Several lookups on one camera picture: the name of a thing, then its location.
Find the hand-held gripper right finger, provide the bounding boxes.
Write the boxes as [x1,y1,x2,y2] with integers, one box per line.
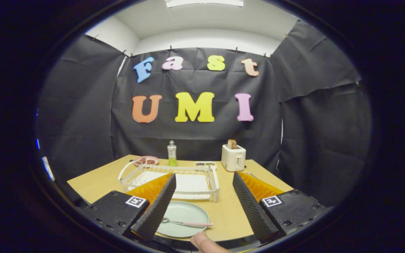
[232,171,327,243]

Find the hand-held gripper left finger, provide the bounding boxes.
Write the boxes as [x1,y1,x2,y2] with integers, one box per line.
[83,173,177,243]

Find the light green plate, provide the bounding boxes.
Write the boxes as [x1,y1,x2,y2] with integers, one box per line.
[157,200,210,238]

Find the pink handled metal spoon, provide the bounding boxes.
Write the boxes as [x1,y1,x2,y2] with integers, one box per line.
[161,218,214,227]

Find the white wire dish rack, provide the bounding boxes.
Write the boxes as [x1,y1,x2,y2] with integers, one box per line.
[118,161,220,203]

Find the pink plate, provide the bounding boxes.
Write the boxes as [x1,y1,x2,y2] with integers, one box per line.
[133,156,160,167]

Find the white two-compartment dish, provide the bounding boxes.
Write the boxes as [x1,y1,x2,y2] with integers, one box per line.
[194,161,217,170]

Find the cream toaster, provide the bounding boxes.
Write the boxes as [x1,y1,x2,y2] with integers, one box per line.
[221,144,246,172]

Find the clear bottle green label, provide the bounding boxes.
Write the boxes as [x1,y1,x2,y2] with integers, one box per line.
[167,140,177,167]

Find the black backdrop cloth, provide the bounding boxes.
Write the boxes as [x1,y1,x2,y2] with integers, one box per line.
[36,19,372,208]

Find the ceiling light panel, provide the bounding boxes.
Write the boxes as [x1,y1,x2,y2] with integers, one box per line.
[165,0,244,8]

